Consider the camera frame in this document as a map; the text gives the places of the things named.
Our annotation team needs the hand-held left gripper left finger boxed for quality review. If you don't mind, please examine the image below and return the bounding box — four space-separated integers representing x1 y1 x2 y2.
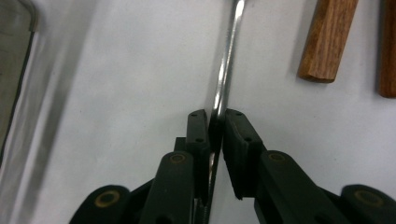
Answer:
138 108 216 224

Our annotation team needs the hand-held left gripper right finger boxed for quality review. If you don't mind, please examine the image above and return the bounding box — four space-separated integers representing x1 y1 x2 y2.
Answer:
221 107 353 224

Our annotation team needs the silver metal spoon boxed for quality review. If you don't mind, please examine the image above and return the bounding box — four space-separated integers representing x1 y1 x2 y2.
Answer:
208 0 247 188

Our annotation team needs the grey translucent plastic bin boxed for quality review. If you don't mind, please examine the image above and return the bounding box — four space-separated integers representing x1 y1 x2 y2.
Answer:
0 0 40 167

